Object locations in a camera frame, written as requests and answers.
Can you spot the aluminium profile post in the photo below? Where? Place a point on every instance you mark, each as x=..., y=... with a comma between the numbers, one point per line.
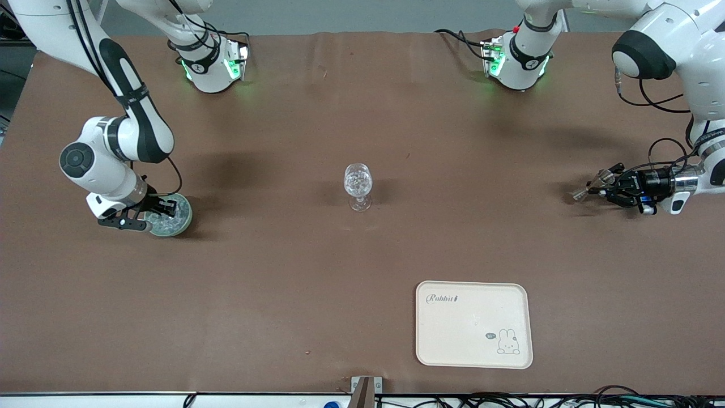
x=362, y=394

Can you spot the cream rabbit print tray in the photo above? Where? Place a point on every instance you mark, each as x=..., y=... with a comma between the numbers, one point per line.
x=470, y=323

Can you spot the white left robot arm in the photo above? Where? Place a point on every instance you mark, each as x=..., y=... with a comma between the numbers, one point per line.
x=702, y=51

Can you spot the clear wine glass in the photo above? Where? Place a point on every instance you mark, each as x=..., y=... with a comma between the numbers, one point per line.
x=358, y=181

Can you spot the brown table cover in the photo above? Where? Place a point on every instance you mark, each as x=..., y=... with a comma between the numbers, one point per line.
x=283, y=283

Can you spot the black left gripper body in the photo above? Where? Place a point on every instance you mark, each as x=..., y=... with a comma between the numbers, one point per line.
x=651, y=182

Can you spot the grey metal bracket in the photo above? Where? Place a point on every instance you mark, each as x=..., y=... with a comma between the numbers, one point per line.
x=378, y=385

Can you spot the green bowl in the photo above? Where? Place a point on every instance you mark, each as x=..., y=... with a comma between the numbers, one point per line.
x=182, y=224

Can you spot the white table edge rail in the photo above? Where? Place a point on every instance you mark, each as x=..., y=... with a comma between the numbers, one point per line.
x=85, y=401

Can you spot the clear ice cubes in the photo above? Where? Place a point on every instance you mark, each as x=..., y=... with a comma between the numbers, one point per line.
x=167, y=226

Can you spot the steel jigger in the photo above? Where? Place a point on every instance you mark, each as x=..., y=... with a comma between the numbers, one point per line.
x=579, y=194

